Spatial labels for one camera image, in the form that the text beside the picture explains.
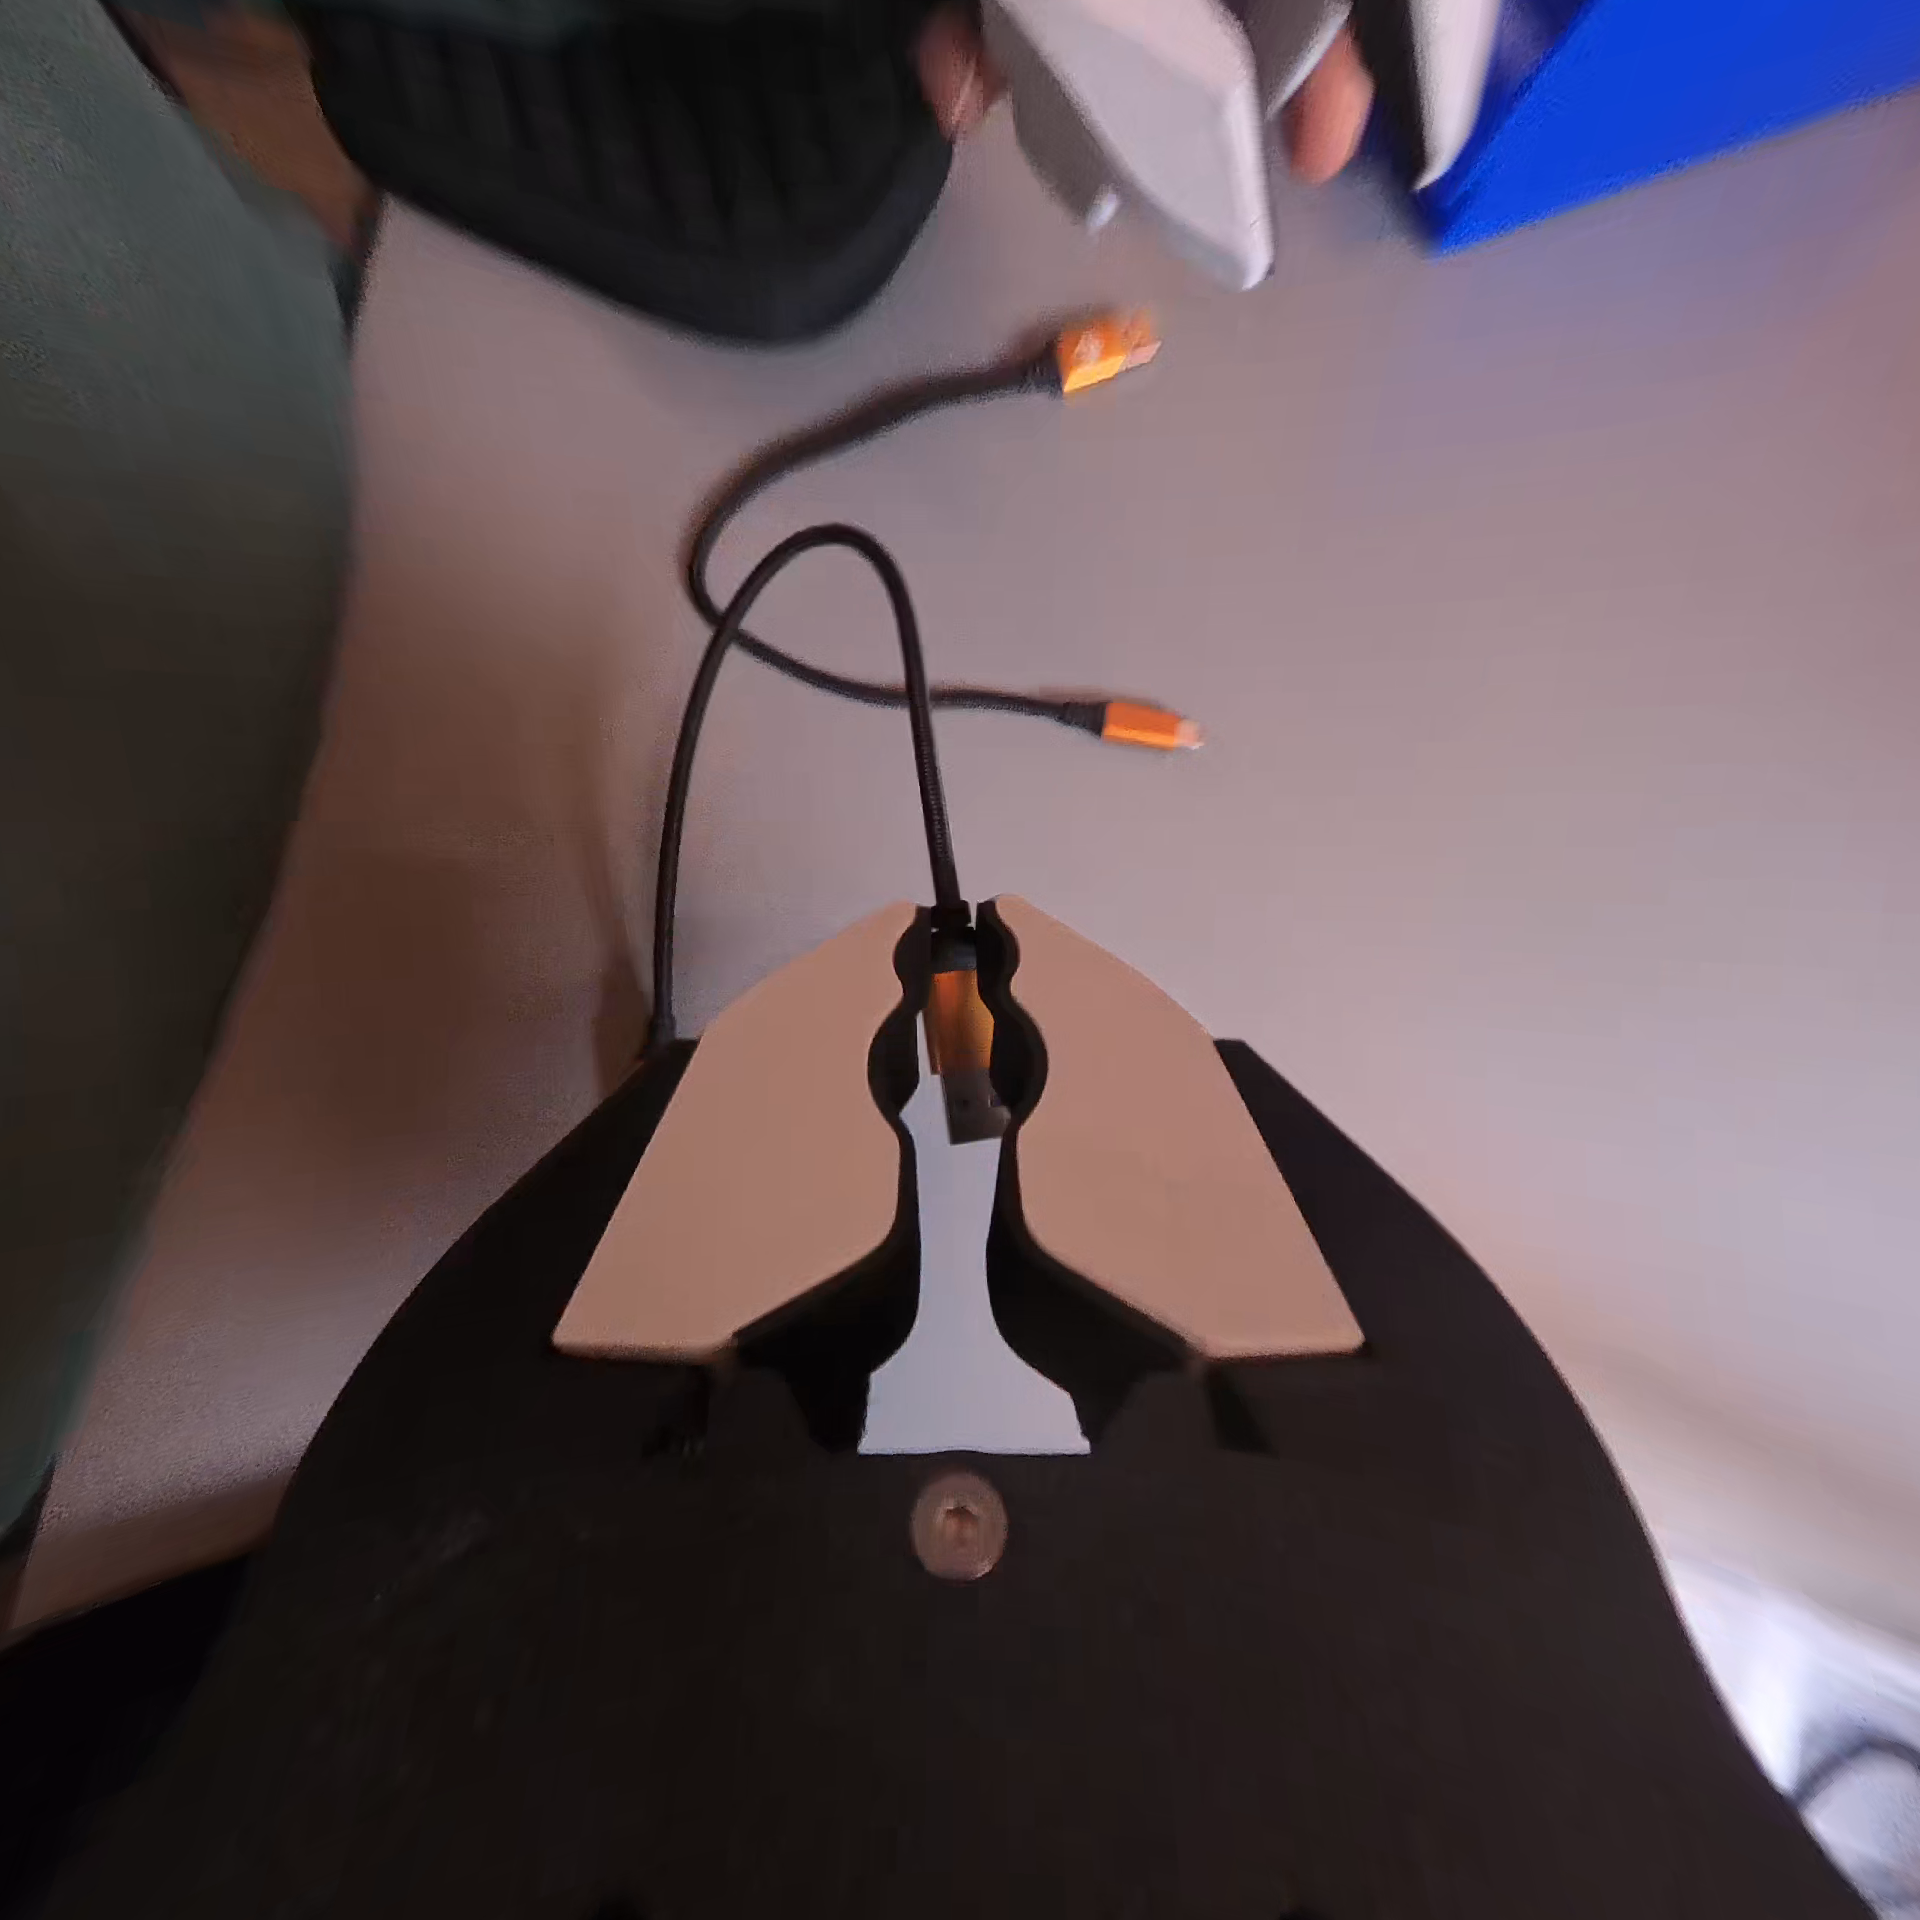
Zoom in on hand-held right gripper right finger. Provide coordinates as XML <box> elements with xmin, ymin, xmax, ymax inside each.
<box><xmin>975</xmin><ymin>893</ymin><xmax>1368</xmax><ymax>1362</ymax></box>

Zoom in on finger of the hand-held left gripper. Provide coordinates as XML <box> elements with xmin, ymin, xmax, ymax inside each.
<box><xmin>978</xmin><ymin>0</ymin><xmax>1281</xmax><ymax>293</ymax></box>
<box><xmin>1354</xmin><ymin>0</ymin><xmax>1507</xmax><ymax>194</ymax></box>

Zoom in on person's left hand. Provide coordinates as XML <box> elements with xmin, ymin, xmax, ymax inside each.
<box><xmin>913</xmin><ymin>0</ymin><xmax>1379</xmax><ymax>185</ymax></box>

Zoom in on black cable orange plugs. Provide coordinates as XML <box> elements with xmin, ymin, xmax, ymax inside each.
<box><xmin>686</xmin><ymin>304</ymin><xmax>1207</xmax><ymax>751</ymax></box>
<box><xmin>648</xmin><ymin>521</ymin><xmax>1011</xmax><ymax>1153</ymax></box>

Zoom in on blue plastic bin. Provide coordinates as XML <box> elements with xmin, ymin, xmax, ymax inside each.
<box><xmin>1411</xmin><ymin>0</ymin><xmax>1920</xmax><ymax>253</ymax></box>

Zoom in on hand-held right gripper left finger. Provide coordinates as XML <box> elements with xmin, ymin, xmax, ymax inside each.
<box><xmin>553</xmin><ymin>895</ymin><xmax>924</xmax><ymax>1368</ymax></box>

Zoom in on black ribbed cushion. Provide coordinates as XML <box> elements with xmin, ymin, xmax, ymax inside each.
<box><xmin>296</xmin><ymin>0</ymin><xmax>966</xmax><ymax>343</ymax></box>

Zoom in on person's green torso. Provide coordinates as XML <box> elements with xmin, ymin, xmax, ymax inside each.
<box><xmin>0</xmin><ymin>0</ymin><xmax>360</xmax><ymax>1553</ymax></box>

